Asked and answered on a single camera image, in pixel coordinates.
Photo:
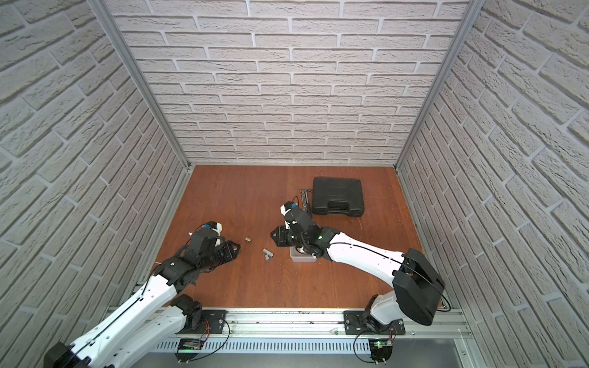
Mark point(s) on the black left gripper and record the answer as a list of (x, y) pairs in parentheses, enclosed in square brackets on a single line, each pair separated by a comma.
[(225, 251)]

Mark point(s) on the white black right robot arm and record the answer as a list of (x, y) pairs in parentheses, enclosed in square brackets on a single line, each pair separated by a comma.
[(417, 288)]

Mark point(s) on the aluminium corner post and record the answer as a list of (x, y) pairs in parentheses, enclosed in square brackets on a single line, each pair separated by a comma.
[(471, 14), (111, 29)]

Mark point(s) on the aluminium right corner post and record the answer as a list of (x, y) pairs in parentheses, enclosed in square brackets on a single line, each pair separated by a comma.
[(471, 14)]

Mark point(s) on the right small circuit board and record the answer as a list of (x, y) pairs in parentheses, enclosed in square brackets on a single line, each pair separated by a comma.
[(380, 350)]

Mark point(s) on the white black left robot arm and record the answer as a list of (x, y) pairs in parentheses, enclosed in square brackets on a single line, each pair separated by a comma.
[(159, 309)]

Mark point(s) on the small circuit board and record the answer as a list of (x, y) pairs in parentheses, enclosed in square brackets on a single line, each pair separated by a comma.
[(380, 350), (189, 345)]

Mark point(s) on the white slotted cable duct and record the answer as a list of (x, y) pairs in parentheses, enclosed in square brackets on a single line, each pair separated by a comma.
[(266, 345)]

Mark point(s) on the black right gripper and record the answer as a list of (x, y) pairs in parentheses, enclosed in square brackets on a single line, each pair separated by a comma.
[(278, 240)]

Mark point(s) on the aluminium left corner post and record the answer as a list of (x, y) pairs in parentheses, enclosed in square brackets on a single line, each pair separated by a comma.
[(111, 29)]

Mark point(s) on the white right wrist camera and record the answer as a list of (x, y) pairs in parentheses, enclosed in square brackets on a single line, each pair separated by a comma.
[(289, 210)]

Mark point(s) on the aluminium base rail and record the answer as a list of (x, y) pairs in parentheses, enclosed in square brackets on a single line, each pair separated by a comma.
[(330, 324)]

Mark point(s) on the black plastic tool case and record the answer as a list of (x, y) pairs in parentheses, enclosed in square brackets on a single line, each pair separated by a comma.
[(341, 196)]

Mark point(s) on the grey metal pipe wrench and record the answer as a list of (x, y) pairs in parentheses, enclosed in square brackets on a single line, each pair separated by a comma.
[(306, 203)]

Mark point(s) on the translucent white storage box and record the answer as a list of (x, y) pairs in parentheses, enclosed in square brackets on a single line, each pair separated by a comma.
[(299, 257)]

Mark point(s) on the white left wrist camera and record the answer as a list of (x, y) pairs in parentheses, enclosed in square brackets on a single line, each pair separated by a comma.
[(215, 226)]

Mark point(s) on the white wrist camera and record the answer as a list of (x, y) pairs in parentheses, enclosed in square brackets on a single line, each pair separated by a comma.
[(289, 210), (215, 226)]

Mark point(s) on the left small circuit board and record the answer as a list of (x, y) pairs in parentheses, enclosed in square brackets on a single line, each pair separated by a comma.
[(189, 345)]

